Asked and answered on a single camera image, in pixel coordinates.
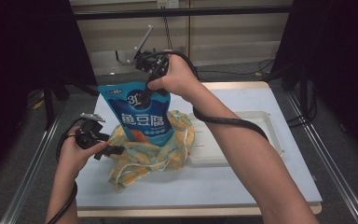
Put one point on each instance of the white wall socket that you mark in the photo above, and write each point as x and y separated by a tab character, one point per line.
167	3

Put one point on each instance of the blue food pouch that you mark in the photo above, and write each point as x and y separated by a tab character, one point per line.
146	124

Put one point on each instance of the person's left hand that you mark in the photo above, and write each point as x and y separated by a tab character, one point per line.
73	160

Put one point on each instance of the dark curtain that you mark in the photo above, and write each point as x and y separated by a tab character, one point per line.
338	46
18	62

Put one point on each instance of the white plastic tray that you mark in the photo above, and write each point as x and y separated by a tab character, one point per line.
205	149

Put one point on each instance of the person's right hand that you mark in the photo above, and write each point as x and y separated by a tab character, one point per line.
180	79

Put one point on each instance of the black stand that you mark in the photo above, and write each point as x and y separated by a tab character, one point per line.
48	105

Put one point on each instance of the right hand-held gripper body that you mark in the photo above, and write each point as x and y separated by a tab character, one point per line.
155	65

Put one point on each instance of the yellow tape strip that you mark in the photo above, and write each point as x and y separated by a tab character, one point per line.
38	104

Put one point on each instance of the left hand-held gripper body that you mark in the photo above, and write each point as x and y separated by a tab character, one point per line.
88	135

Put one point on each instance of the white topped wooden table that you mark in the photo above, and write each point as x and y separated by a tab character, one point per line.
183	186

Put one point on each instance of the black horizontal bar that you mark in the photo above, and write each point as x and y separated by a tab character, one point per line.
230	11

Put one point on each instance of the green orange patterned cloth bag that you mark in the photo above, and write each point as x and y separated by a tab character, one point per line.
143	161

